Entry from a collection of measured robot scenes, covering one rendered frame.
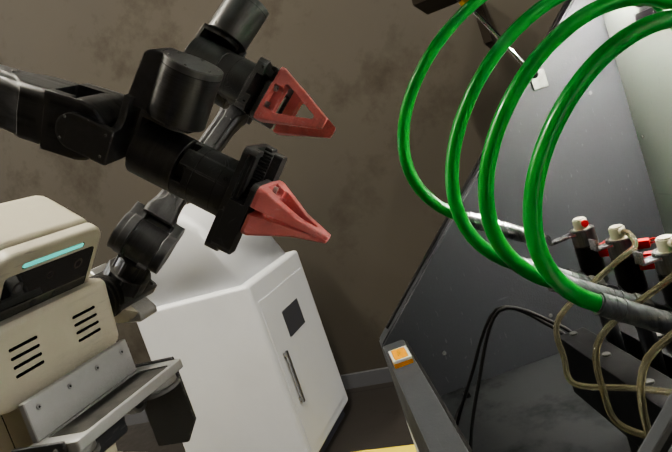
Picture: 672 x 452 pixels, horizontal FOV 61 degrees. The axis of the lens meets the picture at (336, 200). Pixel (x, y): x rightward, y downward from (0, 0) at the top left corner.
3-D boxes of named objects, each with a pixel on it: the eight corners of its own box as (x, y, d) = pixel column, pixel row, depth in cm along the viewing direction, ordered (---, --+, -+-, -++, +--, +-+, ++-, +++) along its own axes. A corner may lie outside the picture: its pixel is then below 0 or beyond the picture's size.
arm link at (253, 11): (235, 109, 82) (183, 76, 81) (278, 43, 84) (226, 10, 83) (233, 91, 70) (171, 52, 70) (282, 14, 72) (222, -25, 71)
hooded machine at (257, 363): (357, 408, 292) (276, 173, 280) (321, 478, 241) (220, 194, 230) (251, 424, 315) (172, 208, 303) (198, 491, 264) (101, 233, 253)
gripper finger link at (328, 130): (349, 113, 74) (289, 82, 76) (339, 98, 67) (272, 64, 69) (324, 160, 74) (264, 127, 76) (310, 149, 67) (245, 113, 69)
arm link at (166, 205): (266, 112, 129) (227, 88, 128) (281, 79, 117) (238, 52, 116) (154, 279, 108) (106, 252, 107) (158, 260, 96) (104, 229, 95)
